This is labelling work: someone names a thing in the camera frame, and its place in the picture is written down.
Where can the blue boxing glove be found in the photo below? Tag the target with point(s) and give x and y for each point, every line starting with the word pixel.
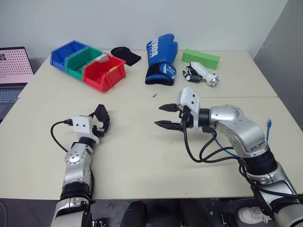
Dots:
pixel 161 54

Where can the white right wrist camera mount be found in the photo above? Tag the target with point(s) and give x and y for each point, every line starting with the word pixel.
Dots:
pixel 189 97

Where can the white sneaker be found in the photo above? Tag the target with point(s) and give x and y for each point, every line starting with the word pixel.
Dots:
pixel 253 214

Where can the blue plastic storage bin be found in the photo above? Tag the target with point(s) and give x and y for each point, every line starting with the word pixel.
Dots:
pixel 62 53

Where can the dark rounded shape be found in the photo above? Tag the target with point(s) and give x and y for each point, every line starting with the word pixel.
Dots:
pixel 133 214

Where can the red plastic storage bin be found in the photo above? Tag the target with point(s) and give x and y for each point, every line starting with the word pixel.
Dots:
pixel 104 75

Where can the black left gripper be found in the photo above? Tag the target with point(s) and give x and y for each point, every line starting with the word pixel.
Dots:
pixel 99 131

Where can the white robotic hand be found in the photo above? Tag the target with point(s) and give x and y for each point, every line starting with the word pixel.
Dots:
pixel 201 72

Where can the open laptop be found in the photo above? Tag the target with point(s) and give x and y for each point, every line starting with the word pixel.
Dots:
pixel 11 71

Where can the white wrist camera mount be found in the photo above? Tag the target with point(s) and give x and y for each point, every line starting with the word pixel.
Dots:
pixel 81 124
pixel 189 97

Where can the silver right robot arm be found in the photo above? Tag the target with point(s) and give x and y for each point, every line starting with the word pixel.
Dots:
pixel 246 134

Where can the black wrist rest pad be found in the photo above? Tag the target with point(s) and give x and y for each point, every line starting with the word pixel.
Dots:
pixel 125 55

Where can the green plastic storage bin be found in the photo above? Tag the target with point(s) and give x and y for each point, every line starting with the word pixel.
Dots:
pixel 80 60

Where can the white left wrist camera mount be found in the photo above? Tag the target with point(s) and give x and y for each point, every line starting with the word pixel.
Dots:
pixel 81 124

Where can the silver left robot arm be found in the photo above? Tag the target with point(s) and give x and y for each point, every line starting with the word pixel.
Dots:
pixel 75 163

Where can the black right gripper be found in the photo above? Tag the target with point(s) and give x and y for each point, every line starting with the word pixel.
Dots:
pixel 187 117

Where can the green rectangular block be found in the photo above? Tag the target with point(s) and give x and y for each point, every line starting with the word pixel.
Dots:
pixel 201 58

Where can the small yellow piece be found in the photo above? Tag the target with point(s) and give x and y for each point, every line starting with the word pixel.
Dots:
pixel 113 68

